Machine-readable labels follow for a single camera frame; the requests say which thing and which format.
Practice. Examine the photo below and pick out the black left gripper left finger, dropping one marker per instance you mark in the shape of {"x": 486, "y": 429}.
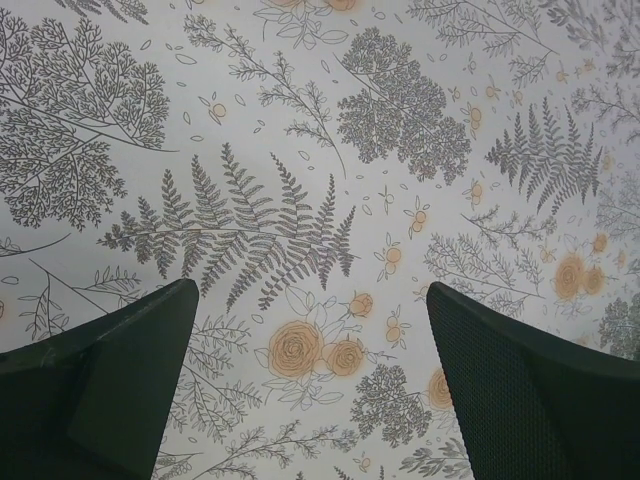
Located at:
{"x": 93, "y": 402}

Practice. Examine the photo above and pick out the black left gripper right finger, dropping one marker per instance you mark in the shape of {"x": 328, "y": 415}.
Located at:
{"x": 532, "y": 405}

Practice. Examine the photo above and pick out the floral patterned table cloth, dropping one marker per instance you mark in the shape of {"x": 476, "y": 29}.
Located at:
{"x": 314, "y": 166}

